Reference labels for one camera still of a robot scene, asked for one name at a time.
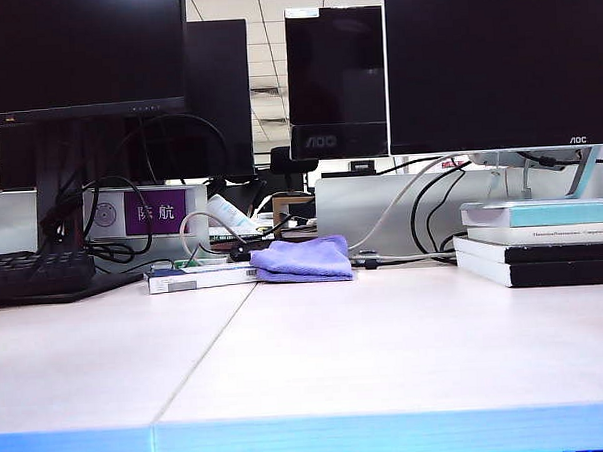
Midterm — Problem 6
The purple microfibre rag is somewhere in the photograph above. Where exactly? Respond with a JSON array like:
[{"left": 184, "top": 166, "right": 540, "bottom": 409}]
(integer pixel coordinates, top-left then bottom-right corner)
[{"left": 248, "top": 233, "right": 356, "bottom": 286}]

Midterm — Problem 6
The grey desk partition panel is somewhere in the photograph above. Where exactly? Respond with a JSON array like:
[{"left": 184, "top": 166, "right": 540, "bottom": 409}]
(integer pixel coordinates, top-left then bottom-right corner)
[
  {"left": 0, "top": 189, "right": 41, "bottom": 256},
  {"left": 312, "top": 169, "right": 499, "bottom": 260}
]

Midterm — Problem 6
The black adapter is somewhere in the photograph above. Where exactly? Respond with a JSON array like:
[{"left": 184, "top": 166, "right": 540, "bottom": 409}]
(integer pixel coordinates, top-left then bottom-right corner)
[{"left": 229, "top": 243, "right": 257, "bottom": 263}]

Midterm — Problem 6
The black office chair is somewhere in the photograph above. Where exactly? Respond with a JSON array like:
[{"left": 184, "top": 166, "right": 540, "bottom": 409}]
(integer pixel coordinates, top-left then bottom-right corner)
[{"left": 269, "top": 145, "right": 307, "bottom": 193}]

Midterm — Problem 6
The white tube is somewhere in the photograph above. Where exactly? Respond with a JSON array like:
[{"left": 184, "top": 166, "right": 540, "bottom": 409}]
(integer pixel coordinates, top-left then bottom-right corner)
[{"left": 205, "top": 191, "right": 253, "bottom": 230}]

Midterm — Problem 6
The green white small box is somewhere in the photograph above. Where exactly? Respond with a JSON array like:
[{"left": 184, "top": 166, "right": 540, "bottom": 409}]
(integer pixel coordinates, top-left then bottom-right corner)
[{"left": 172, "top": 253, "right": 229, "bottom": 271}]

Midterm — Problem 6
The flat white barcode box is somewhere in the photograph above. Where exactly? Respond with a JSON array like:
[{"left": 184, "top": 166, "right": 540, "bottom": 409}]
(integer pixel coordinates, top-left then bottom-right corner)
[{"left": 142, "top": 265, "right": 260, "bottom": 297}]

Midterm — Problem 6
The purple name plate holder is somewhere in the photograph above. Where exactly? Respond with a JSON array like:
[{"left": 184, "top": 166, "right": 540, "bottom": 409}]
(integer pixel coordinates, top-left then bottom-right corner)
[{"left": 82, "top": 183, "right": 211, "bottom": 254}]

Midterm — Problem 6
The dark background monitor back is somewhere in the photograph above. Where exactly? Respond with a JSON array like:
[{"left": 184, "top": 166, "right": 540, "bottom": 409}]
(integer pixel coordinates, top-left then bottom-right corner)
[{"left": 185, "top": 17, "right": 256, "bottom": 180}]

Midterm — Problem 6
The background black AOC monitor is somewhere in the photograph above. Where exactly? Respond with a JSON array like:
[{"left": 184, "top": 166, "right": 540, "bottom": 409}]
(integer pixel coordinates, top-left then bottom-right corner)
[{"left": 283, "top": 3, "right": 391, "bottom": 162}]

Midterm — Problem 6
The black monitor stand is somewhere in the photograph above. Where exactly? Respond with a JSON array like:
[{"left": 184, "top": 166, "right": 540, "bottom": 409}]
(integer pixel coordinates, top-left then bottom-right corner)
[{"left": 0, "top": 115, "right": 149, "bottom": 308}]

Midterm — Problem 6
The teal cover book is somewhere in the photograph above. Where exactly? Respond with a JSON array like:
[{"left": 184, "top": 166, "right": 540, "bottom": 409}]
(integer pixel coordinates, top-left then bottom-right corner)
[{"left": 459, "top": 196, "right": 603, "bottom": 231}]

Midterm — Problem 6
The white cover book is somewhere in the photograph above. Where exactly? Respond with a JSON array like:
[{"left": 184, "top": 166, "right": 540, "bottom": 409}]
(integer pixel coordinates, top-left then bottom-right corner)
[{"left": 465, "top": 221, "right": 603, "bottom": 251}]

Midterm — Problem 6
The black cover book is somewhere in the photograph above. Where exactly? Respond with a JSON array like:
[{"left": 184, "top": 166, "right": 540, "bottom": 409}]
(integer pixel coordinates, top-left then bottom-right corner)
[
  {"left": 455, "top": 245, "right": 603, "bottom": 291},
  {"left": 451, "top": 229, "right": 603, "bottom": 268}
]

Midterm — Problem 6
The large black AOC monitor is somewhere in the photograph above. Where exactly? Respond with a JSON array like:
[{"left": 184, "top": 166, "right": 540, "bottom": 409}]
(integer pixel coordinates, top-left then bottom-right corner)
[{"left": 382, "top": 0, "right": 603, "bottom": 157}]

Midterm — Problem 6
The black keyboard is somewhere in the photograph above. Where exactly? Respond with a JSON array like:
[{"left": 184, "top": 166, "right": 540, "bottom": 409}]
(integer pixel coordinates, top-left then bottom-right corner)
[{"left": 0, "top": 247, "right": 98, "bottom": 299}]

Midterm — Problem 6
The white monitor stand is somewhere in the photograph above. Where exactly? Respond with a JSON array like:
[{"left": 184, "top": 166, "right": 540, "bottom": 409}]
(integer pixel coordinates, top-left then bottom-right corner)
[{"left": 470, "top": 145, "right": 603, "bottom": 204}]

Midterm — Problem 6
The black monitor with button row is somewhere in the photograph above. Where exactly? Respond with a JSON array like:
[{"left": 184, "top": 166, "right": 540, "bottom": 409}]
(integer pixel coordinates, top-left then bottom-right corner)
[{"left": 0, "top": 0, "right": 192, "bottom": 128}]

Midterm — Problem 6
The brown wooden frame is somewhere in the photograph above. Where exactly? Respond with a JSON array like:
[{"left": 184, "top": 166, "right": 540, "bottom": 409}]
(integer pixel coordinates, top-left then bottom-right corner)
[{"left": 271, "top": 193, "right": 317, "bottom": 226}]

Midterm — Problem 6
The long white cable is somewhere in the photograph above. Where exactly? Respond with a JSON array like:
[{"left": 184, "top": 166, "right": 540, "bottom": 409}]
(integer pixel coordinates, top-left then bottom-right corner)
[{"left": 346, "top": 152, "right": 477, "bottom": 253}]

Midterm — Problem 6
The looped white cable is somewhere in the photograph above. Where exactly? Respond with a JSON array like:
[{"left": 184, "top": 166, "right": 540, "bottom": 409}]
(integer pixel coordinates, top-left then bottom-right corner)
[{"left": 179, "top": 209, "right": 247, "bottom": 268}]

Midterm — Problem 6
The black looped cable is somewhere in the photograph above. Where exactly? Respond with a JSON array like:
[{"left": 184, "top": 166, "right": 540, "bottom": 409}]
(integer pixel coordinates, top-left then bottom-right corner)
[{"left": 81, "top": 173, "right": 157, "bottom": 266}]

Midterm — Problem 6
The black cable bundle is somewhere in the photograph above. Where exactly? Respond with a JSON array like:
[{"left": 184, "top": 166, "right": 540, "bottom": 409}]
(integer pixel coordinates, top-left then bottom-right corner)
[{"left": 37, "top": 184, "right": 92, "bottom": 258}]

